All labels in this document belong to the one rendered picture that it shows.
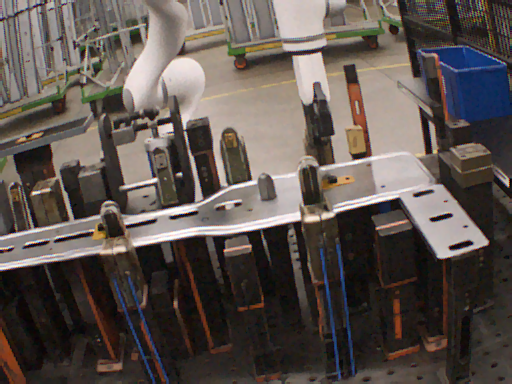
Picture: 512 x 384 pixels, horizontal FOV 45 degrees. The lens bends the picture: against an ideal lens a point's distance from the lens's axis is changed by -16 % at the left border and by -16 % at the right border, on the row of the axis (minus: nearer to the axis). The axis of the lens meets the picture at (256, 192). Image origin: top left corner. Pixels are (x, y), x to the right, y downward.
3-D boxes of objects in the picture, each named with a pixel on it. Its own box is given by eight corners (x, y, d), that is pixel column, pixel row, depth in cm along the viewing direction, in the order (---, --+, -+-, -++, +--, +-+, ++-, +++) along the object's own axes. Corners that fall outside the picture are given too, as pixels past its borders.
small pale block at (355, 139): (367, 283, 159) (347, 131, 147) (365, 277, 163) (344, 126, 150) (381, 280, 159) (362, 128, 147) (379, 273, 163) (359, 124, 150)
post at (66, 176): (104, 315, 167) (58, 168, 153) (105, 306, 172) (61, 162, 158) (121, 313, 167) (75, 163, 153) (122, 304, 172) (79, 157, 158)
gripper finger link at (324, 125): (311, 102, 129) (318, 137, 131) (313, 107, 126) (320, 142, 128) (328, 100, 129) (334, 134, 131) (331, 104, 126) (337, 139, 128)
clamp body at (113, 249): (146, 405, 127) (87, 258, 115) (147, 375, 139) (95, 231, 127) (189, 401, 127) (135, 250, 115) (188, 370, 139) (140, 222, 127)
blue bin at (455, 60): (462, 123, 150) (454, 70, 145) (424, 94, 178) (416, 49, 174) (514, 114, 150) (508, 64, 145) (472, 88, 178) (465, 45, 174)
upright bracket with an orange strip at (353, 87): (374, 273, 163) (342, 65, 146) (373, 271, 164) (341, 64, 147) (385, 270, 163) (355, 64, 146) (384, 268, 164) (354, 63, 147)
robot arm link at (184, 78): (146, 152, 194) (129, 73, 185) (201, 128, 203) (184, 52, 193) (166, 159, 184) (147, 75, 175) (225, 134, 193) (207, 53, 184)
